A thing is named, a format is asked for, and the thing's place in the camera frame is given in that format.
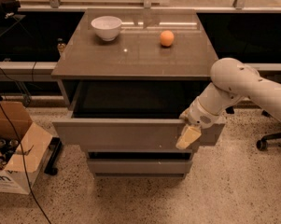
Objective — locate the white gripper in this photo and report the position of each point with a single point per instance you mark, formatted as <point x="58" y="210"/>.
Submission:
<point x="198" y="114"/>

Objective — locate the grey top drawer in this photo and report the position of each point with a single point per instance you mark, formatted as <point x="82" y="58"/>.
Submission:
<point x="127" y="115"/>

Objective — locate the grey drawer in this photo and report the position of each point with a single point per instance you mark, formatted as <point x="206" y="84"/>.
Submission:
<point x="127" y="115"/>
<point x="140" y="167"/>

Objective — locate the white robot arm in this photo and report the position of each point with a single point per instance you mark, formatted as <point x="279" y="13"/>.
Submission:
<point x="231" y="82"/>

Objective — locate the grey drawer cabinet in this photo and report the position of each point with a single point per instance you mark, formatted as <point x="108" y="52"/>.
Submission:
<point x="136" y="54"/>

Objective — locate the grey bottom drawer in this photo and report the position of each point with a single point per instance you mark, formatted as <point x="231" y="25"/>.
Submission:
<point x="140" y="167"/>

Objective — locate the open cardboard box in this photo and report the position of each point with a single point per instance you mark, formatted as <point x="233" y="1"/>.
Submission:
<point x="23" y="148"/>

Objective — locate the black right table leg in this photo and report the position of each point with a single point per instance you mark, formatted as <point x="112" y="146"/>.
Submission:
<point x="230" y="110"/>

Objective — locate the black table leg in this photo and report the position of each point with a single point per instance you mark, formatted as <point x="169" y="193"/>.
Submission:
<point x="230" y="110"/>
<point x="55" y="147"/>

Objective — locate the black office chair base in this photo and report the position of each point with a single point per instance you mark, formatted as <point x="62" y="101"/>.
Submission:
<point x="262" y="144"/>

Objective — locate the orange fruit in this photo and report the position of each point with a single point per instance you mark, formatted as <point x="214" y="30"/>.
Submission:
<point x="167" y="38"/>

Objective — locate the white ceramic bowl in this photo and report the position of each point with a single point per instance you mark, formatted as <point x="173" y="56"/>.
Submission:
<point x="107" y="27"/>

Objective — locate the small glass bottle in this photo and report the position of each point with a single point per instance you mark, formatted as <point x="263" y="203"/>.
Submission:
<point x="61" y="45"/>

